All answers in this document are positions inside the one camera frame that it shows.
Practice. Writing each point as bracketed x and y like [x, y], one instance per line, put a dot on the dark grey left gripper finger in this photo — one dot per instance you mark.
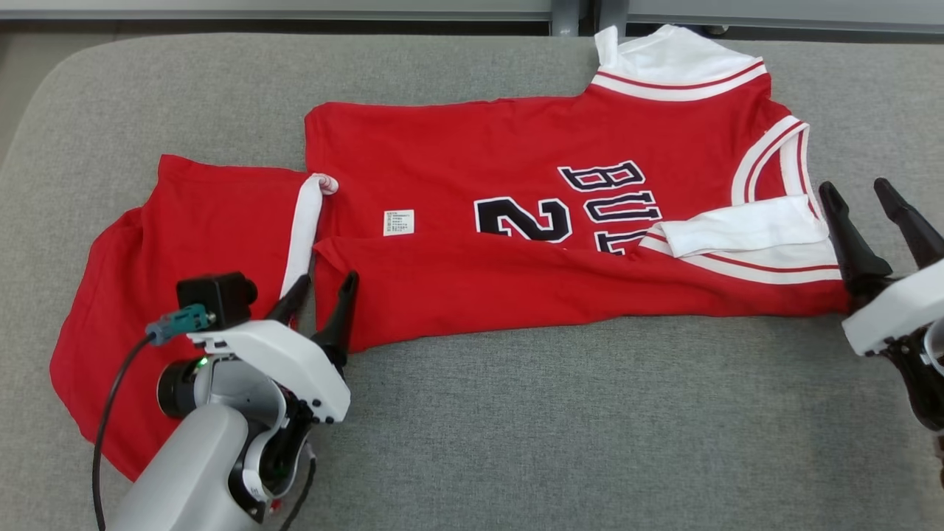
[291, 302]
[341, 317]

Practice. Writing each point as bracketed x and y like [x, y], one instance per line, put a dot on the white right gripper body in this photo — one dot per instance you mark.
[896, 306]

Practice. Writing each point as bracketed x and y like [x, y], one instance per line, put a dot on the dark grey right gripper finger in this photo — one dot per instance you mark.
[914, 221]
[848, 243]

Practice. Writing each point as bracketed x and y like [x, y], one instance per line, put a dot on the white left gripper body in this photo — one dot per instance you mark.
[287, 361]

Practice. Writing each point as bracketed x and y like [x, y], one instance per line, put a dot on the red shorts with white stripe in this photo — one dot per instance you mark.
[199, 221]

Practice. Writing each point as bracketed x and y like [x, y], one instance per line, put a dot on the red basketball jersey white trim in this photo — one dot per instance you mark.
[457, 147]

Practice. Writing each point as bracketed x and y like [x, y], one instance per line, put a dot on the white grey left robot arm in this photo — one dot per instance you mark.
[192, 464]

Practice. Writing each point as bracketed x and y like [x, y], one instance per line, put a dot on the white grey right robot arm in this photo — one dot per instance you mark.
[925, 376]

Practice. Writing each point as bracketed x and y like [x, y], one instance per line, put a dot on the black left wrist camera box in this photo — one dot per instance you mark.
[217, 295]

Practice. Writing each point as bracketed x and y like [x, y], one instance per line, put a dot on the grey metal post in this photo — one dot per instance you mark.
[568, 16]

